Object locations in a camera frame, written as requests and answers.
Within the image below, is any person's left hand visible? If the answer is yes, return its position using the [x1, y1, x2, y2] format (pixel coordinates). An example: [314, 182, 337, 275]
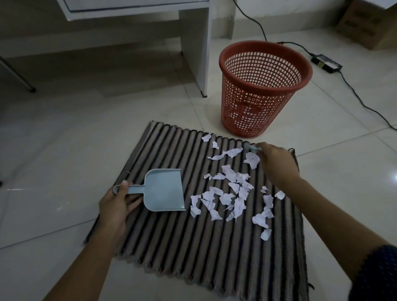
[98, 181, 144, 234]

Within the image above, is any person's right hand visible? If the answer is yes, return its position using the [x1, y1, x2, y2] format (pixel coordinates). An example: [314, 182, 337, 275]
[257, 142, 301, 187]

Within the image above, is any light blue plastic dustpan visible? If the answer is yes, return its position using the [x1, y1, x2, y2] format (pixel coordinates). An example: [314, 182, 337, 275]
[113, 169, 187, 212]

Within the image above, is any person's right forearm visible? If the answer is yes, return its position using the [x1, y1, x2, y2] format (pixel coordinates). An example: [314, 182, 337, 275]
[279, 176, 390, 282]

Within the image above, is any person's left forearm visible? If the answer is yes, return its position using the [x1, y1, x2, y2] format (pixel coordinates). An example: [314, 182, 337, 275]
[43, 224, 124, 301]

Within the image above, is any pile of torn paper pieces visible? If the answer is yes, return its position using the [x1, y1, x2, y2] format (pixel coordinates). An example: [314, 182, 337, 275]
[190, 133, 286, 241]

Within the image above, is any red plastic mesh wastebasket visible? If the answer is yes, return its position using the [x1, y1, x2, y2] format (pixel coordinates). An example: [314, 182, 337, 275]
[219, 41, 313, 139]

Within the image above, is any striped woven floor mat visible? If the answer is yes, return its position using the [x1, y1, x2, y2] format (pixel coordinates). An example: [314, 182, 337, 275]
[83, 120, 310, 301]

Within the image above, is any black power adapter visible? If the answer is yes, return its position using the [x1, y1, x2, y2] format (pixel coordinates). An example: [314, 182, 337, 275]
[311, 54, 343, 74]

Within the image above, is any white desk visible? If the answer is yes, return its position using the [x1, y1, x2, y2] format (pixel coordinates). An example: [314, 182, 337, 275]
[57, 0, 213, 98]

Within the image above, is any dark metal chair leg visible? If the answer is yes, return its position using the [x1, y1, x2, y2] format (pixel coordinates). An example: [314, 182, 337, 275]
[0, 56, 37, 93]

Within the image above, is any brown cardboard box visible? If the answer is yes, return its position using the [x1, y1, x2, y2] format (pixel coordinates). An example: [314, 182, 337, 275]
[336, 0, 397, 51]

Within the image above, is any dark blue dotted sleeve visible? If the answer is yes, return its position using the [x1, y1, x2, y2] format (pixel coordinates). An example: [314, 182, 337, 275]
[348, 244, 397, 301]

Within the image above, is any black power cable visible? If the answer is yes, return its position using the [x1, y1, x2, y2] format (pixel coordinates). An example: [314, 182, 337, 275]
[232, 0, 314, 58]
[339, 71, 397, 131]

